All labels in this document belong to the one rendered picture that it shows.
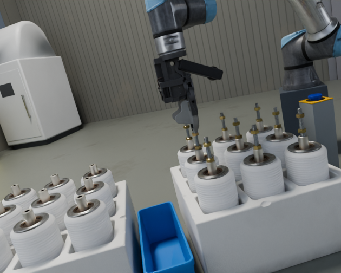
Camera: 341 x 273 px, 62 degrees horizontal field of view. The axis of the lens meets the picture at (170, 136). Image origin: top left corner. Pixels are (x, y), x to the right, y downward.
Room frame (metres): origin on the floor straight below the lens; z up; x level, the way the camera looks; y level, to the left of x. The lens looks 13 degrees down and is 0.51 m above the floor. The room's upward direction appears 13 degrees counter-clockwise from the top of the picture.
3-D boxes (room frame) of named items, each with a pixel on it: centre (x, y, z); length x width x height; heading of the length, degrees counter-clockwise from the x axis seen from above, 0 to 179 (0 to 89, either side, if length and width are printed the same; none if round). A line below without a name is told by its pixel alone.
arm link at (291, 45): (1.23, -0.61, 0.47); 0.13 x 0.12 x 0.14; 31
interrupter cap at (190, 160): (0.75, -0.07, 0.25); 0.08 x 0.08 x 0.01
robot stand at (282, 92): (1.24, -0.61, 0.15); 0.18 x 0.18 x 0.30; 68
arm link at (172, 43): (0.75, -0.05, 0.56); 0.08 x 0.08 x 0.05
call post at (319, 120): (0.86, -0.47, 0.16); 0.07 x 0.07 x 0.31; 5
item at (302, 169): (0.65, -0.31, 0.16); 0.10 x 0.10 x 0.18
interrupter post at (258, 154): (0.64, -0.20, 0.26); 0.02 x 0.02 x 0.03
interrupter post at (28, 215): (0.59, 0.35, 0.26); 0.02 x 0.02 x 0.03
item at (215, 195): (0.63, -0.08, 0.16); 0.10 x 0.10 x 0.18
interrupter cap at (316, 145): (0.65, -0.31, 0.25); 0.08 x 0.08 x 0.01
